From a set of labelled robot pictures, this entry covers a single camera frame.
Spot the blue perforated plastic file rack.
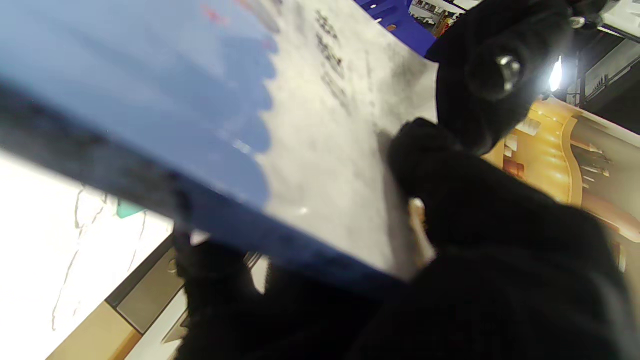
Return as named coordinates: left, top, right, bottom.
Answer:
left=355, top=0, right=438, bottom=56

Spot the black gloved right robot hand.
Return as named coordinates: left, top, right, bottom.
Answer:
left=172, top=117, right=640, bottom=360

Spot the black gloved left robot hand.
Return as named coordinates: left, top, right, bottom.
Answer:
left=425, top=0, right=608, bottom=156

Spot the white and blue cover book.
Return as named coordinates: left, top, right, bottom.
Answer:
left=0, top=0, right=441, bottom=296

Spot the teal cover book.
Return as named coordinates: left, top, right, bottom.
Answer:
left=116, top=199, right=147, bottom=220

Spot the bright ceiling lamp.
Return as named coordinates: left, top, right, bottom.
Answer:
left=547, top=55, right=565, bottom=93

